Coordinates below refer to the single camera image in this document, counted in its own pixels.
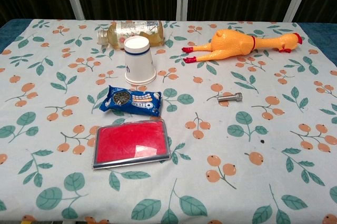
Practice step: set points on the white paper cup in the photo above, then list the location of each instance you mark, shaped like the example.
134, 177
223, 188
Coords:
138, 63

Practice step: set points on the floral leaf and fruit tablecloth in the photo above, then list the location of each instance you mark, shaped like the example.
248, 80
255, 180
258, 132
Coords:
237, 155

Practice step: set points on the small metal bolt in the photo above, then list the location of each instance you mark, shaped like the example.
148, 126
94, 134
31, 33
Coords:
229, 98

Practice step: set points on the red flat case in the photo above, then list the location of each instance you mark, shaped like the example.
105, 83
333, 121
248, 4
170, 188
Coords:
126, 140

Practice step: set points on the clear plastic tea bottle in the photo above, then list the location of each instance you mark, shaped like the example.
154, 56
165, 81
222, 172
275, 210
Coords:
118, 30

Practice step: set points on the yellow rubber chicken toy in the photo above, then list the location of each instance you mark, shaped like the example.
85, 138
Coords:
231, 44

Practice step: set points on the blue Oreo cookie pack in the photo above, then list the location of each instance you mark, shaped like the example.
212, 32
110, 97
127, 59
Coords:
142, 101

